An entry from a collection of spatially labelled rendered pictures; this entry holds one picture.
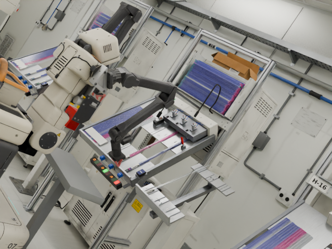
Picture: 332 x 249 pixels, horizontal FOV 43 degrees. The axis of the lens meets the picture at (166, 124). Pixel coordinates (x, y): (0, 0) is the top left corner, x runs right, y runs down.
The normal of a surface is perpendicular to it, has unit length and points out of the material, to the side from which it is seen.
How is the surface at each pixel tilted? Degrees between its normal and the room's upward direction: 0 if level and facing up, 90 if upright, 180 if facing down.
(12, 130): 90
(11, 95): 92
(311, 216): 44
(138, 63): 90
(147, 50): 90
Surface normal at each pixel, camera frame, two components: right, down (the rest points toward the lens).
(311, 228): 0.00, -0.83
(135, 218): -0.57, -0.33
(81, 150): 0.61, 0.44
